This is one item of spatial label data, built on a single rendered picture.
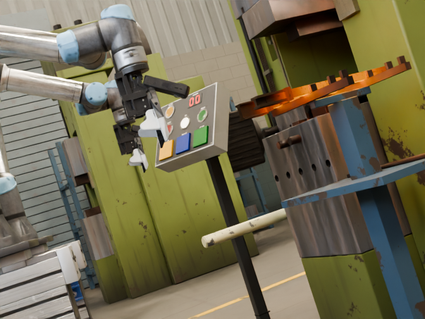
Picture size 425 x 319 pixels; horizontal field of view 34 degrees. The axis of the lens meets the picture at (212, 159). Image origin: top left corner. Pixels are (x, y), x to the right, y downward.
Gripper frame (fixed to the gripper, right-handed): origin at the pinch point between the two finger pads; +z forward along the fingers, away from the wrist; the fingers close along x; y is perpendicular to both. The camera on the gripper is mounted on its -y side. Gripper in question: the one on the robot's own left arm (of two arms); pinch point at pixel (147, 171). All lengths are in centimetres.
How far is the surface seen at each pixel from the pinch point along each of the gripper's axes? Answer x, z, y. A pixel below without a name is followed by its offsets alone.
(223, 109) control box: -13.8, -15.0, -37.0
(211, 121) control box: -10.4, -11.5, -30.3
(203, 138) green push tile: -10.0, -6.0, -25.3
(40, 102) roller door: -765, -182, 61
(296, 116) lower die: 27, -1, -52
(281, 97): 87, -3, -31
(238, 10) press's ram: 13, -45, -48
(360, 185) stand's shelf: 96, 23, -41
